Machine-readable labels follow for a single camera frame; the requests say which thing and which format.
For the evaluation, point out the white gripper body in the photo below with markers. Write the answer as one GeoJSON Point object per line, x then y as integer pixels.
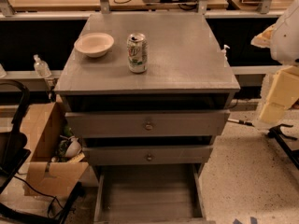
{"type": "Point", "coordinates": [287, 36]}

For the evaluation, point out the grey wooden drawer cabinet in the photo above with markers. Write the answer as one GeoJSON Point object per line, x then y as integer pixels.
{"type": "Point", "coordinates": [185, 72]}

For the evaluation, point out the grey drawer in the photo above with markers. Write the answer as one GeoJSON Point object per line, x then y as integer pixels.
{"type": "Point", "coordinates": [150, 194]}
{"type": "Point", "coordinates": [147, 124]}
{"type": "Point", "coordinates": [147, 155]}

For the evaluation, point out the white pump bottle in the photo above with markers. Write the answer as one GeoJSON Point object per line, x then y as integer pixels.
{"type": "Point", "coordinates": [224, 51]}

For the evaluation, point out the grey top drawer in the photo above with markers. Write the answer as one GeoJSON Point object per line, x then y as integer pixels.
{"type": "Point", "coordinates": [147, 124]}

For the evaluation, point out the white bowl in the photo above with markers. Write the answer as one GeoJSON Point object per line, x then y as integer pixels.
{"type": "Point", "coordinates": [94, 45]}

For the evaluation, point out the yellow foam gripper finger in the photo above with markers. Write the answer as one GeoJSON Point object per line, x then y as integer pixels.
{"type": "Point", "coordinates": [272, 113]}

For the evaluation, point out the black cart frame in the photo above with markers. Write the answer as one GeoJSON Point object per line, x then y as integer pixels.
{"type": "Point", "coordinates": [13, 154]}

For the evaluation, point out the grey bottom drawer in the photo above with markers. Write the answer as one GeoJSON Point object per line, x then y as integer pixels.
{"type": "Point", "coordinates": [150, 194]}

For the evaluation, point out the white cup in box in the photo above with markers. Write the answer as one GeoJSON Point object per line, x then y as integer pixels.
{"type": "Point", "coordinates": [73, 149]}

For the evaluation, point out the grey middle drawer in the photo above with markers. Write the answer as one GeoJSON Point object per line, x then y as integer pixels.
{"type": "Point", "coordinates": [147, 155]}

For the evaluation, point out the brown cardboard box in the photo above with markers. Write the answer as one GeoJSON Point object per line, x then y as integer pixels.
{"type": "Point", "coordinates": [43, 126]}

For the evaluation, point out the clear sanitizer bottle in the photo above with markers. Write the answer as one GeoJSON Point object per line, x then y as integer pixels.
{"type": "Point", "coordinates": [41, 67]}

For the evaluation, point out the green white soda can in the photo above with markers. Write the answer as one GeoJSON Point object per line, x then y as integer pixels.
{"type": "Point", "coordinates": [137, 49]}

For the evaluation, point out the black metal stand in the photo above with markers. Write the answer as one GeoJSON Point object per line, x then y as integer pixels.
{"type": "Point", "coordinates": [279, 138]}

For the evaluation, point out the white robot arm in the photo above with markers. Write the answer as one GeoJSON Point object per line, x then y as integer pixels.
{"type": "Point", "coordinates": [284, 48]}

